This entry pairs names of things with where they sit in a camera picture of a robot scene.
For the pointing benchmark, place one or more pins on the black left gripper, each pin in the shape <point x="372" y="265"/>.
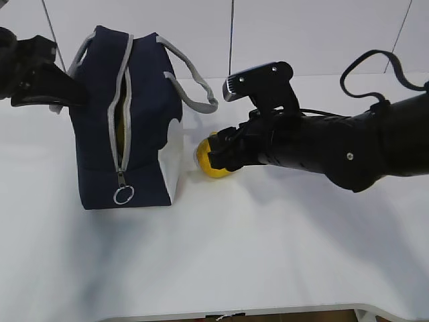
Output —
<point x="29" y="78"/>

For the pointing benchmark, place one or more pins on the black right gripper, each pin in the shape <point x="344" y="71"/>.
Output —
<point x="258" y="141"/>

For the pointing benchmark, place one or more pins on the navy blue lunch bag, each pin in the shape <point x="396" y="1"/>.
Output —
<point x="161" y="81"/>

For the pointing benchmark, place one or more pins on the yellow banana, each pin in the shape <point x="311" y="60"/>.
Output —
<point x="120" y="119"/>

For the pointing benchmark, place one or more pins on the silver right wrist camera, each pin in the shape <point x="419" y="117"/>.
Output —
<point x="268" y="86"/>

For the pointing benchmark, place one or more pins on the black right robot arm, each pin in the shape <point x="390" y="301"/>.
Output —
<point x="353" y="152"/>

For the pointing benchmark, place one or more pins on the yellow toy pear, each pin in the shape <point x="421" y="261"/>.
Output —
<point x="202" y="161"/>

